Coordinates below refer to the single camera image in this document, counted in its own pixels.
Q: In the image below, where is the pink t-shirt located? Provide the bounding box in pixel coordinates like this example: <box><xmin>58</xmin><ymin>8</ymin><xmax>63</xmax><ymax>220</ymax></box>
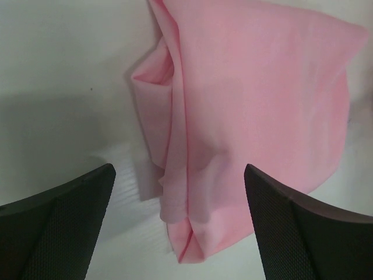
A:
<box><xmin>131</xmin><ymin>1</ymin><xmax>368</xmax><ymax>264</ymax></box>

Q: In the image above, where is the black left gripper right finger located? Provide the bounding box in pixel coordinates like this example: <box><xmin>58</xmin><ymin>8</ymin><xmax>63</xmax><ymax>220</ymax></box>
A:
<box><xmin>244</xmin><ymin>164</ymin><xmax>372</xmax><ymax>280</ymax></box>

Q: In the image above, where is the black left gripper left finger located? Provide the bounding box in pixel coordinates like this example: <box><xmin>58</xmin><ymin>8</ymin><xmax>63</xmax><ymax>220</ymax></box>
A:
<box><xmin>1</xmin><ymin>163</ymin><xmax>116</xmax><ymax>280</ymax></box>

